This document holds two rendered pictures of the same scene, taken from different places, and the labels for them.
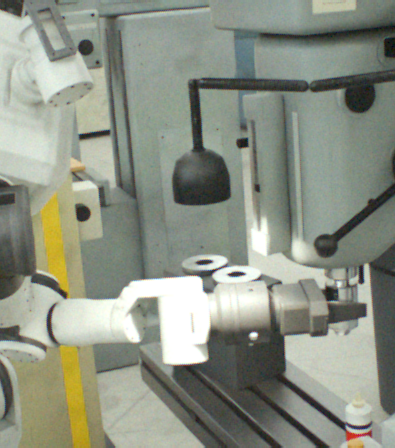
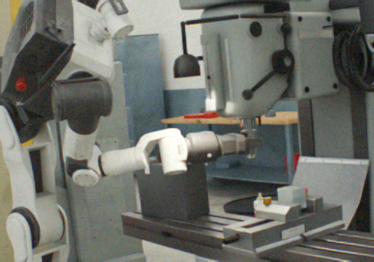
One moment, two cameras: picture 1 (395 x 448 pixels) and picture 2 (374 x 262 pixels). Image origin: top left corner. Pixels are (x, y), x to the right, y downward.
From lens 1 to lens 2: 0.83 m
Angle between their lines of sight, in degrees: 21
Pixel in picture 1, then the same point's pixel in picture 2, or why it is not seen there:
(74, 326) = (114, 161)
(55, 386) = not seen: outside the picture
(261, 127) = (211, 47)
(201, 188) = (189, 68)
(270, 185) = (215, 75)
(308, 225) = (235, 92)
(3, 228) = (100, 88)
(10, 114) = (92, 44)
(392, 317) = not seen: hidden behind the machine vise
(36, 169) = (105, 69)
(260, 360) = (197, 204)
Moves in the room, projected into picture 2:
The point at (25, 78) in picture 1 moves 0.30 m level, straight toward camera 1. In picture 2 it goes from (100, 27) to (136, 13)
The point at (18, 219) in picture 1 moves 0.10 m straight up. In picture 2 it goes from (106, 84) to (103, 45)
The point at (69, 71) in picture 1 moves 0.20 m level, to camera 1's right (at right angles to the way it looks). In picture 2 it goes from (125, 20) to (198, 14)
